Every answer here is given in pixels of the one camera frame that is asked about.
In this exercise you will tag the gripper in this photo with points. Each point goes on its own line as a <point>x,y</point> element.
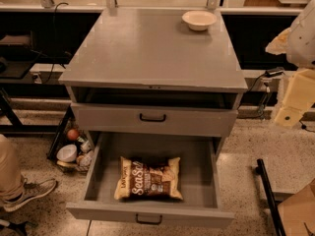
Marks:
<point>302,41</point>

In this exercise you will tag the brown sea salt chip bag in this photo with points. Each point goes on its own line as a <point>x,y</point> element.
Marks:
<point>141,180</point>

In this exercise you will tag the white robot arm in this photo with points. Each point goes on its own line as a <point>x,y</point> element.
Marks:
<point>298,44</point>

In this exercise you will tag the closed grey top drawer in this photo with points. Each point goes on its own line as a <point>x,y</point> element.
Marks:
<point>154,120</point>

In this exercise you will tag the grey drawer cabinet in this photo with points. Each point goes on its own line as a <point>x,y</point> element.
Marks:
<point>150,57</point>

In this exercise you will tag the open grey middle drawer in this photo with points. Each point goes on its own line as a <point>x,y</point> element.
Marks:
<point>198,182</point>

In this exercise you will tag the black power adapter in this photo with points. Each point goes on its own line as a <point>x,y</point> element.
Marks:
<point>274,72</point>

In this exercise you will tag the white ceramic bowl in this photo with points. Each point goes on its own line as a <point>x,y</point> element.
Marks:
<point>199,20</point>

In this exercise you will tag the brown cardboard box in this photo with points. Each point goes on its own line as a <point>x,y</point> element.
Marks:
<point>298,212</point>

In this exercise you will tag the black metal bar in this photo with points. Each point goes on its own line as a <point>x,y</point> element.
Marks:
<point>261,170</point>

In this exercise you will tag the red apple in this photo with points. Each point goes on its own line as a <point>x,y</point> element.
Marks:
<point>73,134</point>

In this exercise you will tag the white bowl in basket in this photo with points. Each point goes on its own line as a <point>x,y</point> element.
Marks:
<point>67,153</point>

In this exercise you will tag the khaki trouser leg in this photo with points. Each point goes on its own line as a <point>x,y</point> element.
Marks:
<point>11,179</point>

